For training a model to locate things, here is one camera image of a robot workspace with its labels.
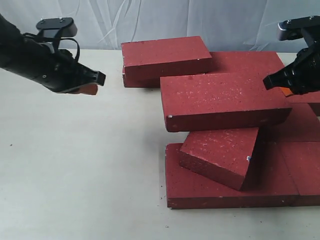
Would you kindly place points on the red brick front base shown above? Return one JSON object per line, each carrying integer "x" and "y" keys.
{"x": 268, "y": 183}

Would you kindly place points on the red brick under back top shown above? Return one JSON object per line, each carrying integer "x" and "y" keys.
{"x": 140, "y": 82}

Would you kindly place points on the red brick front right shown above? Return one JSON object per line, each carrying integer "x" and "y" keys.
{"x": 303, "y": 162}

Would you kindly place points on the red brick middle right base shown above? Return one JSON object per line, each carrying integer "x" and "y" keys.
{"x": 302, "y": 125}

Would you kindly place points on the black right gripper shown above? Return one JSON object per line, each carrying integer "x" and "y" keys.
{"x": 305, "y": 77}

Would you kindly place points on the red brick base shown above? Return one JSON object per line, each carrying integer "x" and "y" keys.
{"x": 302, "y": 125}
{"x": 268, "y": 183}

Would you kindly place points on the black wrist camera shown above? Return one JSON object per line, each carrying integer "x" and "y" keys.
{"x": 307, "y": 28}
{"x": 54, "y": 30}

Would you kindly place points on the red brick large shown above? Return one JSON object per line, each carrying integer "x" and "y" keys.
{"x": 220, "y": 101}

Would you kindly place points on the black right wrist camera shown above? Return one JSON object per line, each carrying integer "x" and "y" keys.
{"x": 307, "y": 28}

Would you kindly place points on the white wrinkled backdrop cloth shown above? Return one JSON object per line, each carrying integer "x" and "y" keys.
{"x": 223, "y": 25}

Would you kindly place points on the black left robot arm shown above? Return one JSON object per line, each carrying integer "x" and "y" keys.
{"x": 10, "y": 33}

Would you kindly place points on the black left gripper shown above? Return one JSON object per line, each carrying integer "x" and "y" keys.
{"x": 56, "y": 71}

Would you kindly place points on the red brick far right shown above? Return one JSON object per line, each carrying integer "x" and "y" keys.
{"x": 313, "y": 99}

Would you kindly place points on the red brick back right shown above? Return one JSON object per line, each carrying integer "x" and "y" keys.
{"x": 261, "y": 62}

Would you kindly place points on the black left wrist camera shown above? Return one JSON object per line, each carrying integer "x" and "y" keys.
{"x": 54, "y": 30}

